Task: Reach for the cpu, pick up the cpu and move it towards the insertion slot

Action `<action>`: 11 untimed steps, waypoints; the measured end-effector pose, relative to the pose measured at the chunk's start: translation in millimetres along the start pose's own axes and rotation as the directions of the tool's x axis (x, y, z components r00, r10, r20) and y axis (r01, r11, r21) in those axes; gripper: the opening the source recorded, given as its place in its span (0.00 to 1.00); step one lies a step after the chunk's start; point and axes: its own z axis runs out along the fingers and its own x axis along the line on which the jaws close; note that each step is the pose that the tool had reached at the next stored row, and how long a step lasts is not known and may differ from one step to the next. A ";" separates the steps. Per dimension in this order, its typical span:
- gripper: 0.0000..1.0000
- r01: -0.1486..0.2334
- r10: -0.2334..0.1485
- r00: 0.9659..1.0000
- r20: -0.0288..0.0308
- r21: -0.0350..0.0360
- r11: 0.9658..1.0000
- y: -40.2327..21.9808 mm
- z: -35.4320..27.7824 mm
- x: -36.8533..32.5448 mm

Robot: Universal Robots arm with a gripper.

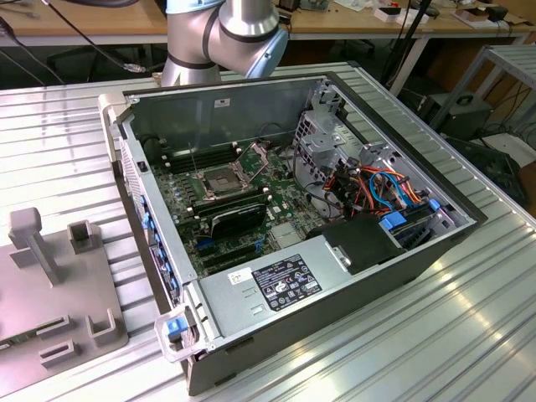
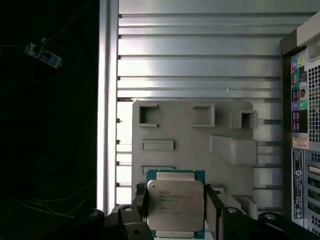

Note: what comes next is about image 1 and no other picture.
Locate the black RAM slot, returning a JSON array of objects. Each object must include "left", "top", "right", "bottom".
[
  {"left": 161, "top": 142, "right": 238, "bottom": 162},
  {"left": 190, "top": 188, "right": 269, "bottom": 210},
  {"left": 194, "top": 194, "right": 270, "bottom": 218},
  {"left": 167, "top": 151, "right": 240, "bottom": 175}
]

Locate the CPU socket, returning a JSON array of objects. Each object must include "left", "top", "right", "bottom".
[{"left": 196, "top": 165, "right": 248, "bottom": 198}]

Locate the black expansion slot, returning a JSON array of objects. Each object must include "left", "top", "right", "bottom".
[
  {"left": 196, "top": 242, "right": 257, "bottom": 261},
  {"left": 204, "top": 250, "right": 260, "bottom": 273}
]

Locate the green motherboard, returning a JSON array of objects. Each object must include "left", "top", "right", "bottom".
[{"left": 144, "top": 140, "right": 332, "bottom": 280}]

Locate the silver chipset heat sink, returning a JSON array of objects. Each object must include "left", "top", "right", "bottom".
[{"left": 270, "top": 225, "right": 306, "bottom": 249}]

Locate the metal socket cover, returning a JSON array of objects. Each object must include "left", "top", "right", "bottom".
[{"left": 236, "top": 142, "right": 271, "bottom": 185}]

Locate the silver perforated drive cage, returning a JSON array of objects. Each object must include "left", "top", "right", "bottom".
[{"left": 292, "top": 111, "right": 349, "bottom": 189}]

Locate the open black PC case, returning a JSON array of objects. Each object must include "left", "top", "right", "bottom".
[{"left": 96, "top": 71, "right": 489, "bottom": 397}]

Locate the black drive bay cover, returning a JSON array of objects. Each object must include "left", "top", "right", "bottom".
[{"left": 305, "top": 215, "right": 407, "bottom": 276}]

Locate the silver power supply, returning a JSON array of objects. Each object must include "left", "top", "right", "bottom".
[{"left": 198, "top": 234, "right": 353, "bottom": 340}]

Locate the blue disk carrier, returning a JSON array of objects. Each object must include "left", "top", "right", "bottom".
[{"left": 379, "top": 204, "right": 445, "bottom": 252}]

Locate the blue case latch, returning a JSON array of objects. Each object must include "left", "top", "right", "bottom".
[{"left": 165, "top": 317, "right": 186, "bottom": 338}]

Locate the white box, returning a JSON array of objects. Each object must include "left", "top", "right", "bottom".
[{"left": 374, "top": 6, "right": 431, "bottom": 24}]

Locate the dark flat panel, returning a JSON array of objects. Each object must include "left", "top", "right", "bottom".
[{"left": 447, "top": 136, "right": 529, "bottom": 207}]

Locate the wooden desk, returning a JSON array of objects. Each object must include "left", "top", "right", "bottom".
[{"left": 0, "top": 0, "right": 536, "bottom": 100}]

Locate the grey parts rack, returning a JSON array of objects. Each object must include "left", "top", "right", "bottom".
[{"left": 0, "top": 207, "right": 129, "bottom": 369}]

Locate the brown cardboard box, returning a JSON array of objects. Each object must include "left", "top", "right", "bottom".
[{"left": 454, "top": 7, "right": 490, "bottom": 27}]

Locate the grey metal slat shelf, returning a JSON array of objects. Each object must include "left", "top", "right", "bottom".
[{"left": 471, "top": 44, "right": 536, "bottom": 139}]

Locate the green RAM stick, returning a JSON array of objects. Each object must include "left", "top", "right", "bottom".
[{"left": 0, "top": 332, "right": 41, "bottom": 351}]

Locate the orange wire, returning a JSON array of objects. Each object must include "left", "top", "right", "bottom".
[{"left": 334, "top": 165, "right": 424, "bottom": 210}]

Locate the blue wire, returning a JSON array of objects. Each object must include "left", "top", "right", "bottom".
[{"left": 368, "top": 169, "right": 410, "bottom": 214}]

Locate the black box with handle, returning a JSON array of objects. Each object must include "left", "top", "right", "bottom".
[{"left": 439, "top": 94, "right": 493, "bottom": 142}]

